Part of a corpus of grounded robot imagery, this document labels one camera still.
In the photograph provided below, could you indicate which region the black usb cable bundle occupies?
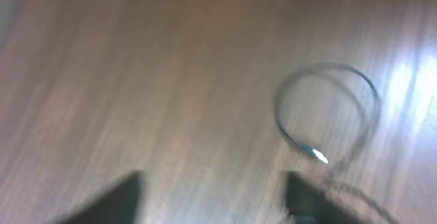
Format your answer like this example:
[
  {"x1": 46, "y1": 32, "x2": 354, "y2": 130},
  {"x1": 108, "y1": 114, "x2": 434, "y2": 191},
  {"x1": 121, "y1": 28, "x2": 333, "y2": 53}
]
[{"x1": 274, "y1": 62, "x2": 400, "y2": 224}]

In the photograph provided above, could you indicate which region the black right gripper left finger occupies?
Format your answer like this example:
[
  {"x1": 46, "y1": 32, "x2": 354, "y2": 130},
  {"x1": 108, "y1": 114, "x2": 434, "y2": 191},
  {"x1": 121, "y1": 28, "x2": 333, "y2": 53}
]
[{"x1": 54, "y1": 171, "x2": 143, "y2": 224}]

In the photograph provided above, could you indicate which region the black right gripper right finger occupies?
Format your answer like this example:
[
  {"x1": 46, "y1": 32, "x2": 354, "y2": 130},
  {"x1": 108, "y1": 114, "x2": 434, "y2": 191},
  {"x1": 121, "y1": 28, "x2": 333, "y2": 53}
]
[{"x1": 284, "y1": 171, "x2": 362, "y2": 224}]

